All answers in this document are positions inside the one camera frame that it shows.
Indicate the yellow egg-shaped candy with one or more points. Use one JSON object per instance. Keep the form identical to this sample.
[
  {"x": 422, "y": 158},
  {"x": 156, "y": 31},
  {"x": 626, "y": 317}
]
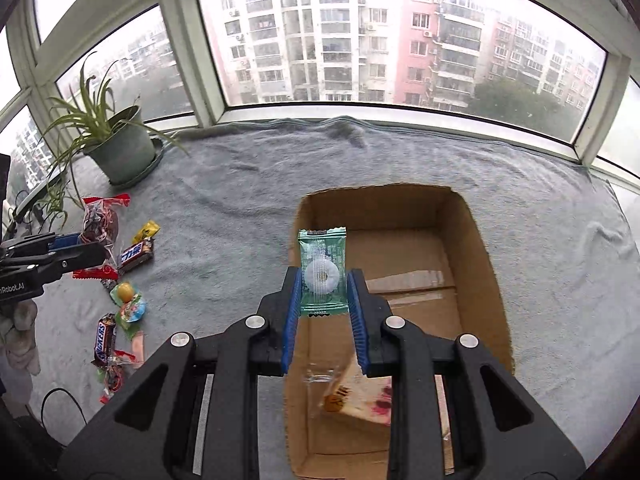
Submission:
[{"x": 125, "y": 291}]

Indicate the pink apartment building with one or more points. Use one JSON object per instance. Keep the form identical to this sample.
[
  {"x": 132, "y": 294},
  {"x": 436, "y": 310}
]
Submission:
[{"x": 440, "y": 45}]

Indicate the green plant saucer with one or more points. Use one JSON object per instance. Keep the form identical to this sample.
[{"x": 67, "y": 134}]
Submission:
[{"x": 150, "y": 167}]

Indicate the green candy packet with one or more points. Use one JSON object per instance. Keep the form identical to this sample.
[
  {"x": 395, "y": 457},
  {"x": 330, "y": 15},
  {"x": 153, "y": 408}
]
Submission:
[{"x": 322, "y": 255}]

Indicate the grey blanket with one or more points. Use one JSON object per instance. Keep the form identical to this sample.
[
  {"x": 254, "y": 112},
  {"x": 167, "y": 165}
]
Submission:
[{"x": 225, "y": 210}]

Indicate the colourful jelly cup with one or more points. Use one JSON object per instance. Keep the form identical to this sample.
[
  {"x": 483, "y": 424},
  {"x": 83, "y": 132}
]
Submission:
[{"x": 132, "y": 311}]

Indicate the potted spider plant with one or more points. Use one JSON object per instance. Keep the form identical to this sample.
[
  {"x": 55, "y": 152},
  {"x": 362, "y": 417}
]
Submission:
[{"x": 120, "y": 150}]

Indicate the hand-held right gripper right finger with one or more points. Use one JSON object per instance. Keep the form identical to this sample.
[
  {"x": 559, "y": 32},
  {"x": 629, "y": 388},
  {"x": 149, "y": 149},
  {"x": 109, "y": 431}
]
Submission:
[{"x": 357, "y": 320}]

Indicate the person's left hand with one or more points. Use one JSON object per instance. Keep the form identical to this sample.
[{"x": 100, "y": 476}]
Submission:
[{"x": 22, "y": 340}]

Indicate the brown cardboard box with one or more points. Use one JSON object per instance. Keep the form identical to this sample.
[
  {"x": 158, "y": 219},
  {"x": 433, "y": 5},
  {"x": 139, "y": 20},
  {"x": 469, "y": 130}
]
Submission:
[{"x": 400, "y": 260}]

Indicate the small red date packet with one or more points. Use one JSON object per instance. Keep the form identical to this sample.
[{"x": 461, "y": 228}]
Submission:
[{"x": 114, "y": 377}]

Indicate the pink snack packet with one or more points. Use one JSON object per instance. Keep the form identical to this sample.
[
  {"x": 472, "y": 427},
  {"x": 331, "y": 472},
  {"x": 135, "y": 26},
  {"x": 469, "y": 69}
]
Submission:
[{"x": 138, "y": 347}]

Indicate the yellow candy packet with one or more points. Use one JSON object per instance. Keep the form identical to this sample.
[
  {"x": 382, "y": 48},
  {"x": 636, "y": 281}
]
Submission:
[{"x": 146, "y": 231}]

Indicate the large red date packet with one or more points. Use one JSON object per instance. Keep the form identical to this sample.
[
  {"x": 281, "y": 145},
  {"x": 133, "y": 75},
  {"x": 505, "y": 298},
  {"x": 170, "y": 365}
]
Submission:
[{"x": 102, "y": 225}]

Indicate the white window frame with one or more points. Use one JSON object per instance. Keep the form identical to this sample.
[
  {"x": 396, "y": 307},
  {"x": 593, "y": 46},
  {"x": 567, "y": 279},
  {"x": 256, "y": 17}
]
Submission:
[{"x": 185, "y": 60}]

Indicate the clear sandwich cake packet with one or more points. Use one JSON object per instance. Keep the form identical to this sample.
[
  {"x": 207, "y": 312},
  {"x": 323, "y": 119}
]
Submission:
[{"x": 350, "y": 395}]

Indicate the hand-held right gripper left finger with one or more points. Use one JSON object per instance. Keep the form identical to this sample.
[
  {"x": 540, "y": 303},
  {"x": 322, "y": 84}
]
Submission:
[{"x": 292, "y": 320}]

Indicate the small brown chocolate bar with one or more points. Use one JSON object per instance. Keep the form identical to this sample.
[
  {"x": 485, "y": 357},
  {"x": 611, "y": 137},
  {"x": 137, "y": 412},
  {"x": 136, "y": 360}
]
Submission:
[{"x": 135, "y": 255}]

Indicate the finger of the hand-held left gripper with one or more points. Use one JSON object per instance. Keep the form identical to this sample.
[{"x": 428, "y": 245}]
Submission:
[
  {"x": 65, "y": 241},
  {"x": 80, "y": 257}
]

